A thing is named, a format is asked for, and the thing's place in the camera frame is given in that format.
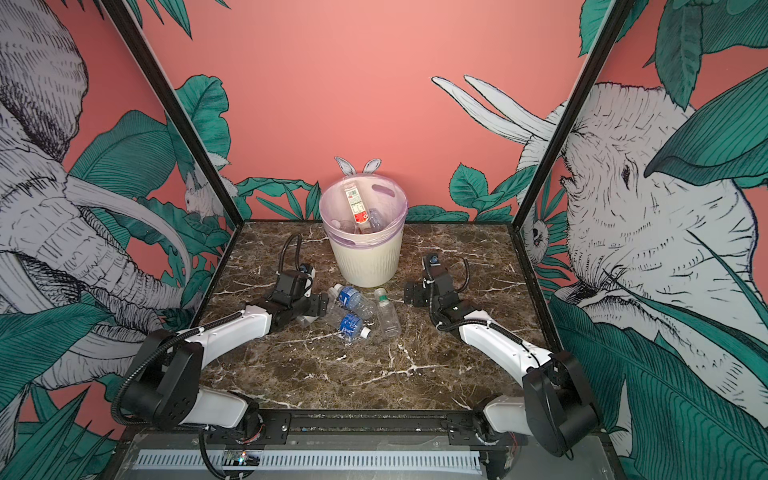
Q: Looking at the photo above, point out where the blue label bottle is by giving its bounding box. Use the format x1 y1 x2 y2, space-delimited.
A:
322 307 372 343
327 284 376 320

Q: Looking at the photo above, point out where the green neck bottle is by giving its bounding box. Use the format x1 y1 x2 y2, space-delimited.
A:
374 287 401 339

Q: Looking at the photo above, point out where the clear bottle red white label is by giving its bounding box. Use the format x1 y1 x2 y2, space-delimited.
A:
343 182 371 234

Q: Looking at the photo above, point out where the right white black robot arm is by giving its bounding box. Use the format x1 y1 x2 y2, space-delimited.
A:
404 256 601 457

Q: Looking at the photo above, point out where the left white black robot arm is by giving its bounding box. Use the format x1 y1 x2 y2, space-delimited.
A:
111 264 328 435

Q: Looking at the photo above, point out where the white ribbed trash bin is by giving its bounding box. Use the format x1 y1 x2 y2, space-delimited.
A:
327 231 403 288

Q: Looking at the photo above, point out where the pink bin liner bag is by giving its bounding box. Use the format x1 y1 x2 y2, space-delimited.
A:
319 174 408 246

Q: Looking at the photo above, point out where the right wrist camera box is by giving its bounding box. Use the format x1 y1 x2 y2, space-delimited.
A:
422 252 441 271

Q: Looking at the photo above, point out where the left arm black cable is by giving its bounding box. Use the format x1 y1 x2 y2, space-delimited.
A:
278 232 304 274

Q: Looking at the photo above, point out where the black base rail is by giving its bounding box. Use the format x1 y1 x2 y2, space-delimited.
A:
206 409 607 448

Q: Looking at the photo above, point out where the white slotted cable duct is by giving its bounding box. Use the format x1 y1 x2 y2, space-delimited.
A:
129 449 484 475

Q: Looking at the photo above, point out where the left black frame post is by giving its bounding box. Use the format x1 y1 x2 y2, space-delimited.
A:
101 0 245 229

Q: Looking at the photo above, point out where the black frame post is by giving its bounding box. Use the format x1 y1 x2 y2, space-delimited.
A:
101 0 245 229
512 0 635 233

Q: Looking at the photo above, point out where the right black frame post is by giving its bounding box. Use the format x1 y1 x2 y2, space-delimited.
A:
512 0 635 233

